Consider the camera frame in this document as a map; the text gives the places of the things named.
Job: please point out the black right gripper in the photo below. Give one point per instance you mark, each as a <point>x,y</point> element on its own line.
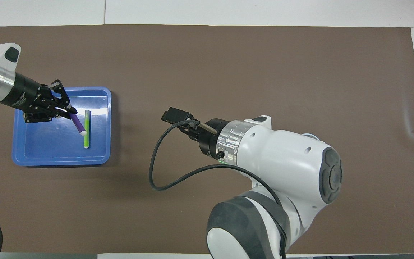
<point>210,138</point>

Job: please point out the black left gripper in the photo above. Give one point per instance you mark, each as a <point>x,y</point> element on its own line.
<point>31,97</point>

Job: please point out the purple pen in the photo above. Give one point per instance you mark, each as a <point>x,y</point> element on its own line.
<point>78,124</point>

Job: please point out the green pen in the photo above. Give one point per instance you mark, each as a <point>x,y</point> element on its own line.
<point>87,122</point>

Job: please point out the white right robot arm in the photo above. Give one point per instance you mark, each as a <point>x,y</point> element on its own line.
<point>282,158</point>

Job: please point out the blue plastic tray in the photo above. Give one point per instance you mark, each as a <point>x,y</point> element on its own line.
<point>49,151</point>

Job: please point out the brown table mat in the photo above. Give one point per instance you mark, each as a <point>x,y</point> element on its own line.
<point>228,72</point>

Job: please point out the translucent plastic cup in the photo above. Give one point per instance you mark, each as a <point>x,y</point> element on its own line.
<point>311,135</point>

